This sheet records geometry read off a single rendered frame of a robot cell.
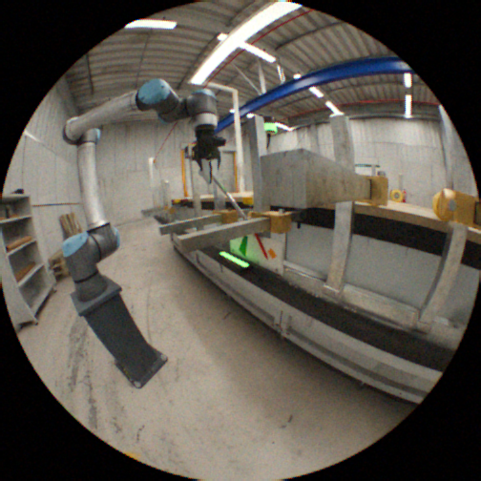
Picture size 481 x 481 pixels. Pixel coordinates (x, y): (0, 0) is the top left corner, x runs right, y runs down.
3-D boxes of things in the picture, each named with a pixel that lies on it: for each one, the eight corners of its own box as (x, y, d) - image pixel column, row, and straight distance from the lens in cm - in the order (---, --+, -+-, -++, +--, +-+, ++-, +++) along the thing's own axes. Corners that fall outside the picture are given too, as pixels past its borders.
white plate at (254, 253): (281, 276, 46) (282, 242, 42) (230, 252, 64) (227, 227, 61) (282, 275, 47) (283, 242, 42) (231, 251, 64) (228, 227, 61)
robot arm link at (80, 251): (67, 279, 91) (54, 242, 88) (90, 263, 98) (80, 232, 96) (81, 282, 78) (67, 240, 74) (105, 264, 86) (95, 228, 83)
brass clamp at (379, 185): (387, 206, 31) (387, 176, 31) (321, 198, 34) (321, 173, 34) (387, 204, 37) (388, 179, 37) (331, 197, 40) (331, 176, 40)
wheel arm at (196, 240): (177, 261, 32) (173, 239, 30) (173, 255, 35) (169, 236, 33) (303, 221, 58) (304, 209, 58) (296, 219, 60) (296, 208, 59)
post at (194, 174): (198, 236, 92) (190, 156, 91) (196, 235, 97) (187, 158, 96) (205, 234, 94) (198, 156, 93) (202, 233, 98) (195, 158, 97)
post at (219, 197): (223, 258, 72) (214, 147, 69) (219, 256, 75) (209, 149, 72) (230, 256, 74) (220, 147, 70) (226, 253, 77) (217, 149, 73)
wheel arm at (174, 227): (161, 238, 56) (158, 225, 55) (159, 236, 59) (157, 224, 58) (258, 216, 75) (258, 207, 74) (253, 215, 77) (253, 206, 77)
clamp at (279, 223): (280, 235, 42) (280, 215, 41) (247, 226, 51) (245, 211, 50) (292, 230, 46) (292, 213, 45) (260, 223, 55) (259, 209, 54)
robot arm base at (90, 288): (82, 306, 82) (72, 286, 78) (74, 293, 99) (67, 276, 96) (114, 287, 84) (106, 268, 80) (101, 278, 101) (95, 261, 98)
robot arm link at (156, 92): (56, 124, 107) (168, 71, 58) (73, 127, 112) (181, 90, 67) (52, 146, 103) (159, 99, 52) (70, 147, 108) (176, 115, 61)
